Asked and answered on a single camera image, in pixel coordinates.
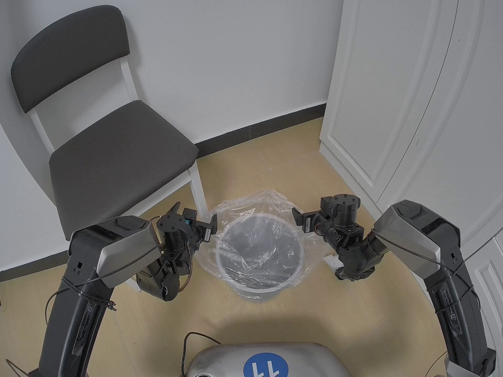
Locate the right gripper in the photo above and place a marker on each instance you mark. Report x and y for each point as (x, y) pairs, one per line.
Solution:
(308, 222)

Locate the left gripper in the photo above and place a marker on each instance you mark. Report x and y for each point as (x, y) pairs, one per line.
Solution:
(205, 232)

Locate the white printed wrapper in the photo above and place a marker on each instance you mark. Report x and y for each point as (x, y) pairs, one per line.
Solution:
(332, 261)

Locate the clear plastic bag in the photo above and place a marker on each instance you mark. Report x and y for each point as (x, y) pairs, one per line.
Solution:
(243, 206)

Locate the black plastic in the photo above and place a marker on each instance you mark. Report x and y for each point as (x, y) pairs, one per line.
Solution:
(351, 278)

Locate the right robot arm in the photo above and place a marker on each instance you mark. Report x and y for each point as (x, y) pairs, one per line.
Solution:
(416, 234)

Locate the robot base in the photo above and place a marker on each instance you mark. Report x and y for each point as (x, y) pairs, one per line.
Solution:
(306, 359)

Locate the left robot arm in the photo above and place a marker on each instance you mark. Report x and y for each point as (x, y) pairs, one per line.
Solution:
(118, 246)

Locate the white trash bin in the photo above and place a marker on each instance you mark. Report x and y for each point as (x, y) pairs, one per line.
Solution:
(259, 246)

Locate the grey white chair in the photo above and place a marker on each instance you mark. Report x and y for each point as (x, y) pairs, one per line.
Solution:
(118, 151)

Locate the white wardrobe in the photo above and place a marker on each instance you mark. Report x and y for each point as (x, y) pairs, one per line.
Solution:
(393, 92)

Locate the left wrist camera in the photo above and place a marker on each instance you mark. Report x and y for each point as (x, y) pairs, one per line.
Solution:
(190, 214)

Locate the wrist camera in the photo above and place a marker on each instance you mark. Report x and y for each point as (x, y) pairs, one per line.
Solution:
(327, 204)
(190, 214)

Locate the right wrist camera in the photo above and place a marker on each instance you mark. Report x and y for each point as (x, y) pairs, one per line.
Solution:
(327, 204)

